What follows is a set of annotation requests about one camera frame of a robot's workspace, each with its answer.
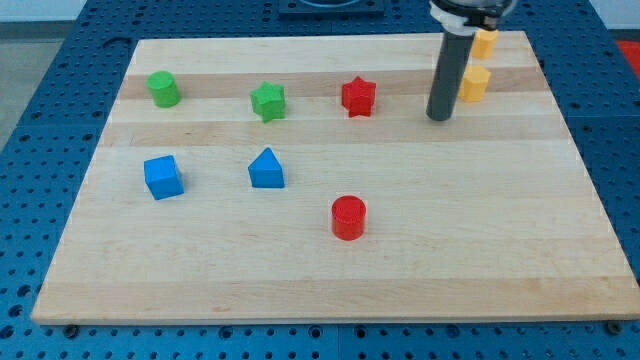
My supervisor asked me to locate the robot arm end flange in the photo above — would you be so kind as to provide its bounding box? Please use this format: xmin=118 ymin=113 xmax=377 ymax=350
xmin=429 ymin=0 xmax=518 ymax=36

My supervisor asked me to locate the wooden board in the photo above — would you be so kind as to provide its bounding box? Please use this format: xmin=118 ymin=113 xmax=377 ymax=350
xmin=31 ymin=31 xmax=639 ymax=325

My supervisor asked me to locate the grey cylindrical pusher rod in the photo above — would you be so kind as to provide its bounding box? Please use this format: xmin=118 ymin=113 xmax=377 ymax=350
xmin=426 ymin=31 xmax=474 ymax=121

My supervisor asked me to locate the green star block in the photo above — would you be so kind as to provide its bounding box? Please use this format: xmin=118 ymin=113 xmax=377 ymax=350
xmin=250 ymin=82 xmax=286 ymax=123

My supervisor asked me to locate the red cylinder block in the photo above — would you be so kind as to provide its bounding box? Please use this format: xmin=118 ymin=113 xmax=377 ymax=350
xmin=331 ymin=195 xmax=367 ymax=241

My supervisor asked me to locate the yellow hexagon block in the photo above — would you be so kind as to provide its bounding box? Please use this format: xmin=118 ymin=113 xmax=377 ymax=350
xmin=458 ymin=65 xmax=491 ymax=102

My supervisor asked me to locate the red star block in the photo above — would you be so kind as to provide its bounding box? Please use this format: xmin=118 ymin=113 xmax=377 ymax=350
xmin=341 ymin=76 xmax=377 ymax=117

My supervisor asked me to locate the yellow heart block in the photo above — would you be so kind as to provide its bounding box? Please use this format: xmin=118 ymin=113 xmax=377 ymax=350
xmin=471 ymin=29 xmax=499 ymax=60

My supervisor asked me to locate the blue cube block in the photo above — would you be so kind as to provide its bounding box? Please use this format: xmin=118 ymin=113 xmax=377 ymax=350
xmin=143 ymin=155 xmax=184 ymax=200

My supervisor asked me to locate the blue triangle block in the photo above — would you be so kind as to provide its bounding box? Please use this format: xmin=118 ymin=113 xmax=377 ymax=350
xmin=248 ymin=147 xmax=285 ymax=188

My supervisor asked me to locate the green cylinder block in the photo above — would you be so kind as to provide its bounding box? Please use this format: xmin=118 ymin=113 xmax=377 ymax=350
xmin=146 ymin=70 xmax=181 ymax=108

